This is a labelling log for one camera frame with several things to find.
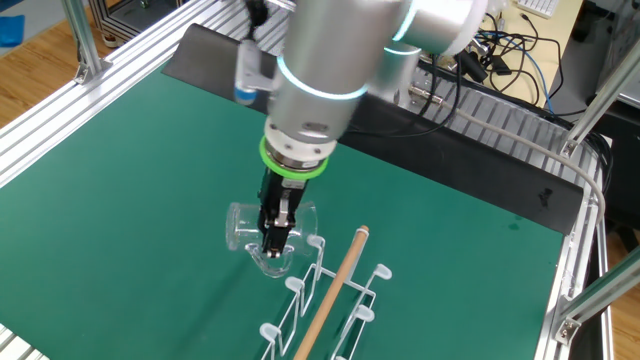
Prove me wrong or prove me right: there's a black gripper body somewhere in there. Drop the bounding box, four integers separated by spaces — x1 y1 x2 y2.
256 167 311 225

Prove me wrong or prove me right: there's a clear glass cup with handle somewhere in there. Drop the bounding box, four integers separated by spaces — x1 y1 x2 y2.
224 201 320 279

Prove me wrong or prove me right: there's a green table mat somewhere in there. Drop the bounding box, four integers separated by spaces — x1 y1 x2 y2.
0 64 566 360

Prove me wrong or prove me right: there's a black table mat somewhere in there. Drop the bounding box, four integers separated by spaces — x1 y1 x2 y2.
162 22 586 236

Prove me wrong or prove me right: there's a beige desk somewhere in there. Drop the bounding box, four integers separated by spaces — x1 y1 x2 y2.
469 0 586 109

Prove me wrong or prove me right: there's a white computer keyboard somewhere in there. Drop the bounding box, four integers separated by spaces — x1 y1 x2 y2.
514 0 561 20

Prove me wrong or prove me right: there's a black cabinet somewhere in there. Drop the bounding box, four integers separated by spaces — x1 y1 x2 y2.
592 97 640 231

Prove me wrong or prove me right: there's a white wire cup rack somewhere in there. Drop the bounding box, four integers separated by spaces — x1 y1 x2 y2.
257 224 394 360

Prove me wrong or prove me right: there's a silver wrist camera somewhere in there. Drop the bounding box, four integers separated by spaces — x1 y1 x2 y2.
233 39 280 106

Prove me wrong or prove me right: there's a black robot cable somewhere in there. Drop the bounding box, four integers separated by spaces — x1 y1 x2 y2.
344 52 464 140

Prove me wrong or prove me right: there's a black camera cable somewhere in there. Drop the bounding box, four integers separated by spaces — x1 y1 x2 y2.
243 0 272 45

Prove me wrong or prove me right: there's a black frame cart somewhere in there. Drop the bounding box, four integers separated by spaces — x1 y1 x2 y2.
88 0 184 49

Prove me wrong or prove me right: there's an aluminium frame post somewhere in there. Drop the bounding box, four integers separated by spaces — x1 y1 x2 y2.
61 0 114 86
551 244 640 347
558 37 640 160

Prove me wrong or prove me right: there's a grey cable with metal plug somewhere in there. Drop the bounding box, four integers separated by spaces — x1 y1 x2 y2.
408 84 607 226

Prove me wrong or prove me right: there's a blue cable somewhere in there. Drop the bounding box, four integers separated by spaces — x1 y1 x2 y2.
499 34 556 115

